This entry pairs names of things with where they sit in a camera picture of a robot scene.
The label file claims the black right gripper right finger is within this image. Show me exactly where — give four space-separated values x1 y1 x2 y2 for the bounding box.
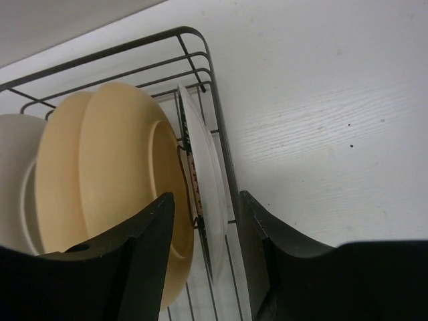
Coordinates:
239 191 427 320

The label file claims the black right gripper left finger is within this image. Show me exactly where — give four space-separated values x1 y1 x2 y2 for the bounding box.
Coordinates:
1 193 175 320

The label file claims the cream white plate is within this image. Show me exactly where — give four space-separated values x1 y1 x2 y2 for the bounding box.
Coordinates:
1 114 46 255

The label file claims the grey wire dish rack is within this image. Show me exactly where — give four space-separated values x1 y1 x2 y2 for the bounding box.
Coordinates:
1 27 251 320

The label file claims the white plate dark patterned rim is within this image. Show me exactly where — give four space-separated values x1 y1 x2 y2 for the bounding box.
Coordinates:
178 84 227 284

